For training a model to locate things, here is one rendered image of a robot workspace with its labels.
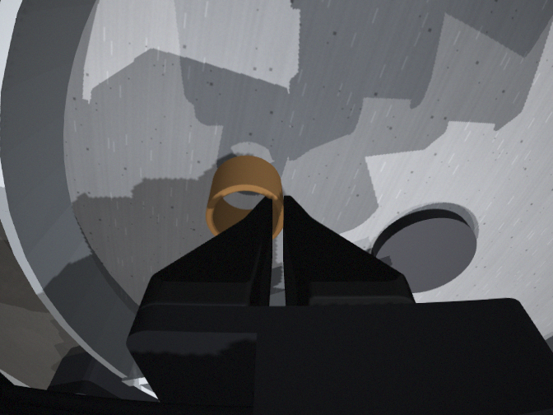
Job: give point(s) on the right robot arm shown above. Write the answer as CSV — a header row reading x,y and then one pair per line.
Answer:
x,y
84,387

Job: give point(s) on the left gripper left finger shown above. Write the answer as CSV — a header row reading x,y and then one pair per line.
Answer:
x,y
234,266

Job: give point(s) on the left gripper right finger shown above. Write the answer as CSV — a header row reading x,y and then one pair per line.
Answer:
x,y
323,268

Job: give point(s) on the bronze bushing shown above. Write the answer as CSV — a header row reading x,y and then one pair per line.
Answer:
x,y
243,173

